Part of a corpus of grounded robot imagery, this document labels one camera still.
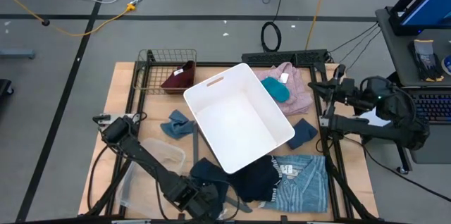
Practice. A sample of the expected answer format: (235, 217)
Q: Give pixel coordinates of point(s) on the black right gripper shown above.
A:
(343, 93)

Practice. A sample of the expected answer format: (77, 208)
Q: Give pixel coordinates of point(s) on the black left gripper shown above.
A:
(197, 201)

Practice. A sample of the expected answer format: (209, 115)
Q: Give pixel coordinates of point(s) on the pink shirt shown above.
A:
(299, 93)

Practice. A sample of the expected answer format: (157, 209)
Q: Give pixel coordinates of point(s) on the teal small cloth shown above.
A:
(276, 90)

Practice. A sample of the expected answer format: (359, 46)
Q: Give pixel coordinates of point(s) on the navy small cloth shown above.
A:
(302, 133)

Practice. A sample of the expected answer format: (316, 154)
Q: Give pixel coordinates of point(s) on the dark navy printed garment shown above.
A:
(255, 181)

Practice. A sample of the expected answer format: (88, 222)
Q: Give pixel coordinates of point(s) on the slate blue cloth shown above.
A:
(176, 127)

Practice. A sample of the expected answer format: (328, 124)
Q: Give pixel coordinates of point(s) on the blue striped shirt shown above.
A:
(303, 188)

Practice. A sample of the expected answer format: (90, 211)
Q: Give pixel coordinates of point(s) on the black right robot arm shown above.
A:
(380, 130)

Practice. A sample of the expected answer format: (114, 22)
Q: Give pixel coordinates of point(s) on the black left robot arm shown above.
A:
(141, 153)

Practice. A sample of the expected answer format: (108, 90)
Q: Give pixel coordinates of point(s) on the clear plastic bin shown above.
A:
(169, 153)

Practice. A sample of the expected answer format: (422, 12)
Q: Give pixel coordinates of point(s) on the white paper sheet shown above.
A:
(373, 118)

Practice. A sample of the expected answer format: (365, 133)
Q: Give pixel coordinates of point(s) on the grey side desk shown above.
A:
(398, 62)

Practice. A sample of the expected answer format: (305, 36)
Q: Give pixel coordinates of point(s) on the white plastic laundry basket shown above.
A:
(239, 122)

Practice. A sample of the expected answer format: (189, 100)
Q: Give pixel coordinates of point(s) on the grey black work gloves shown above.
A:
(424, 58)

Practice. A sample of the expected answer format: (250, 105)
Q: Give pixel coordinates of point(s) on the black backlit keyboard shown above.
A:
(437, 106)

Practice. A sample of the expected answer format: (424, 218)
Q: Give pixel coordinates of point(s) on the maroon cloth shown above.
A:
(179, 81)

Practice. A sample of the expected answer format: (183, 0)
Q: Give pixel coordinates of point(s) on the tape roll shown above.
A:
(448, 65)

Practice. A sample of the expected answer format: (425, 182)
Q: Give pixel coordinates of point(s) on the computer monitor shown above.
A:
(430, 9)

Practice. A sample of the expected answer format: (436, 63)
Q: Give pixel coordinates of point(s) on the black caster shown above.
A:
(5, 86)

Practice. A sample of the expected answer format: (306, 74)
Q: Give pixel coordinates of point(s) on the grey stand foot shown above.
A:
(17, 54)

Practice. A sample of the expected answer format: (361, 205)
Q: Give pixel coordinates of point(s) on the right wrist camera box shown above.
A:
(339, 72)

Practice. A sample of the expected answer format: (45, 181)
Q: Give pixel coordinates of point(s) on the black aluminium table frame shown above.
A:
(211, 64)

